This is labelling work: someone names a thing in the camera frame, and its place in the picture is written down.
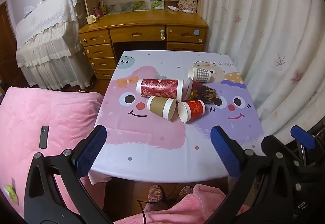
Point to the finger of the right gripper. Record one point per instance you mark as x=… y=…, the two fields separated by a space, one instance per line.
x=303 y=137

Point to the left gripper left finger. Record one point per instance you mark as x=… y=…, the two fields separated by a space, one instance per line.
x=43 y=202

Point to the small red paper cup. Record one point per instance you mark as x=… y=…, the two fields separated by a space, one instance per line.
x=188 y=110

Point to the pink blanket bed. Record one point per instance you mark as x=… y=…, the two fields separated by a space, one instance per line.
x=70 y=116

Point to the black smartphone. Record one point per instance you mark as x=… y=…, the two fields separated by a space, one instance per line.
x=44 y=137

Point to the lace covered piano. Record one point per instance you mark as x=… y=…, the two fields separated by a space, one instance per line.
x=49 y=51

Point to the tan kraft paper cup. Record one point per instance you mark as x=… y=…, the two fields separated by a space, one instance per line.
x=163 y=107

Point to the patterned slipper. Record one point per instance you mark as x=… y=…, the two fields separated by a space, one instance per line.
x=184 y=192
x=155 y=194

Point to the printed cardboard box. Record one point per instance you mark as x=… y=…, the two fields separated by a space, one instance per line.
x=189 y=6

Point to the yellow mug on desk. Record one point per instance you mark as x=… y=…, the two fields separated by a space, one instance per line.
x=92 y=19

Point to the pink fleece robe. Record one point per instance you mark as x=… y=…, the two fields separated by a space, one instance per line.
x=193 y=208

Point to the left patterned slipper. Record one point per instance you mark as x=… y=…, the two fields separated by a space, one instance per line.
x=155 y=194

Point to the tall red patterned paper cup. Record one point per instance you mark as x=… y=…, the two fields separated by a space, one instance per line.
x=167 y=88

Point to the brown wooden door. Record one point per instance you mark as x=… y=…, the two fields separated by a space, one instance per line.
x=10 y=73

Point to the white floral curtain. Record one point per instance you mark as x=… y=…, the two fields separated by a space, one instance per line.
x=278 y=48

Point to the cartoon printed tablecloth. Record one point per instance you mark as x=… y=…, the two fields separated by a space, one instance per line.
x=142 y=146

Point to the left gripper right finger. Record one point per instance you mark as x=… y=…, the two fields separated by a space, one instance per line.
x=226 y=150

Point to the checkered paper cup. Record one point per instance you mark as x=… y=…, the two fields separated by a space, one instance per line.
x=200 y=75

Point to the wooden desk with hutch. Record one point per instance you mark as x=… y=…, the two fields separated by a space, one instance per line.
x=138 y=24

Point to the dark brown patterned paper cup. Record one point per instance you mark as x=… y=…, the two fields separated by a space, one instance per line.
x=199 y=91

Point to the right patterned slipper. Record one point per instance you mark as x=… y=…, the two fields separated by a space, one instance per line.
x=184 y=192

